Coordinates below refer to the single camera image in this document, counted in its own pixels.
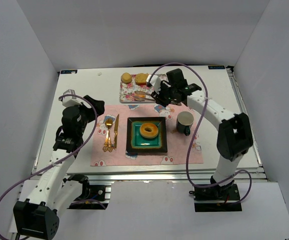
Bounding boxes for pink bunny placemat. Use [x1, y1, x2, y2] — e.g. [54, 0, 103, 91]
[90, 104, 204, 167]

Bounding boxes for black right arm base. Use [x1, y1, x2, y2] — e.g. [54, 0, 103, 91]
[189, 184, 242, 213]

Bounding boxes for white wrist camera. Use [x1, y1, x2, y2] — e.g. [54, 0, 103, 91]
[146, 74, 161, 92]
[58, 89, 81, 108]

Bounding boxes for green ceramic mug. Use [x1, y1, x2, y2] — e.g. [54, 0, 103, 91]
[176, 111, 195, 136]

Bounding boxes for floral serving tray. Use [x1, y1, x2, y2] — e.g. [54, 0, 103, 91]
[119, 73, 153, 103]

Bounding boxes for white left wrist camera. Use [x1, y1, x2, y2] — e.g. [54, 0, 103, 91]
[58, 89, 81, 108]

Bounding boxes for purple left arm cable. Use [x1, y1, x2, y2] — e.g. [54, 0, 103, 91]
[0, 94, 108, 240]

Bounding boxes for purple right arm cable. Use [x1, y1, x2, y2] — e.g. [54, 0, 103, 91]
[148, 62, 253, 206]

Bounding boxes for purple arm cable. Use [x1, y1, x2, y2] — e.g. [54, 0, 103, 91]
[148, 62, 253, 206]
[0, 94, 108, 240]

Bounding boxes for right corner label sticker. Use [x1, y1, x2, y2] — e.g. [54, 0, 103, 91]
[208, 65, 226, 70]

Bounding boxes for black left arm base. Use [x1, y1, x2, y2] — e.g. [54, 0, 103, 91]
[61, 174, 109, 210]

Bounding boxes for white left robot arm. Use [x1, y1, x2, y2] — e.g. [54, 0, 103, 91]
[13, 94, 105, 240]

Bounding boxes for left corner label sticker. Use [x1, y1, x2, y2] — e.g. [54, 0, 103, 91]
[60, 69, 78, 75]

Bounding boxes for teal square plate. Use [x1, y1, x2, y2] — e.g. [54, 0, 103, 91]
[126, 117, 168, 154]

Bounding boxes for corner label sticker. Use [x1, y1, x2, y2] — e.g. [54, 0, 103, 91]
[208, 65, 226, 70]
[60, 69, 78, 75]

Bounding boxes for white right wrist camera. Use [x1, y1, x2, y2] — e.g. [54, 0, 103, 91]
[146, 74, 161, 92]

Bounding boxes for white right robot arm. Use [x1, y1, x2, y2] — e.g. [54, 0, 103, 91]
[146, 68, 254, 188]

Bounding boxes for gold fork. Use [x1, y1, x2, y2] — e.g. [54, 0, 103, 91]
[102, 118, 113, 152]

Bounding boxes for orange ring doughnut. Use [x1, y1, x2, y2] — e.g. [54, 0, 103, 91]
[139, 122, 159, 139]

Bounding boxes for steel serving tongs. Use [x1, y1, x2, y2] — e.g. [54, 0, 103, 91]
[133, 90, 155, 102]

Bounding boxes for seeded bread slice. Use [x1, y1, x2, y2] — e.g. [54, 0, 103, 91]
[134, 73, 149, 86]

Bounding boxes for gold knife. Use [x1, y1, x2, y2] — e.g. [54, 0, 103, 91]
[113, 114, 120, 150]

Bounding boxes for round pale bun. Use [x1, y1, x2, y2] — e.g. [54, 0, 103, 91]
[120, 72, 132, 84]

